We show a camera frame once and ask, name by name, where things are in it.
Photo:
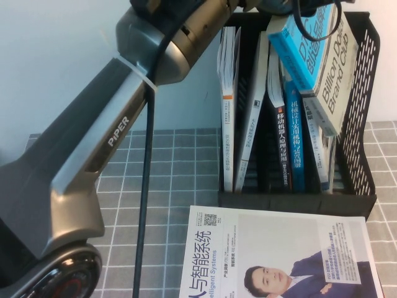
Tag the white intelligent systems magazine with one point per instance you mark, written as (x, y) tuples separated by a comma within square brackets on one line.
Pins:
[(263, 236)]

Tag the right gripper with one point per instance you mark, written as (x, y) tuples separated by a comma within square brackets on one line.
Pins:
[(273, 6)]

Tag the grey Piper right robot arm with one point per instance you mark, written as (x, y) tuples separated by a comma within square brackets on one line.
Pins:
[(93, 139)]

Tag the grey white thin book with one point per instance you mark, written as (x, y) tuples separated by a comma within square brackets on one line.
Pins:
[(252, 130)]

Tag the white zip tie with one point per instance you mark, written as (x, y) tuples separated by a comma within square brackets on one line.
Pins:
[(136, 73)]

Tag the black spine robotics book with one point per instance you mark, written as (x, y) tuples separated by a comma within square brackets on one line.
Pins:
[(283, 146)]

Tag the white spine car suspension book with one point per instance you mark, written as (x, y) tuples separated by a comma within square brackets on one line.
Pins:
[(319, 155)]

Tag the blue grey Billion Dollar book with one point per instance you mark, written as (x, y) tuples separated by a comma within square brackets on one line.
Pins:
[(328, 77)]

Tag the blue spine mechanical design book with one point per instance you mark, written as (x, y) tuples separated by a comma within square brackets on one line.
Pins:
[(296, 139)]

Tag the black mesh book stand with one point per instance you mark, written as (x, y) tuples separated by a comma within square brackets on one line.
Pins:
[(279, 200)]

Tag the grey checked tablecloth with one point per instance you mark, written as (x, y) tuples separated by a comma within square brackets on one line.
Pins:
[(186, 170)]

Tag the white book orange spine mark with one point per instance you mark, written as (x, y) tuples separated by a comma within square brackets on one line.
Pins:
[(228, 139)]

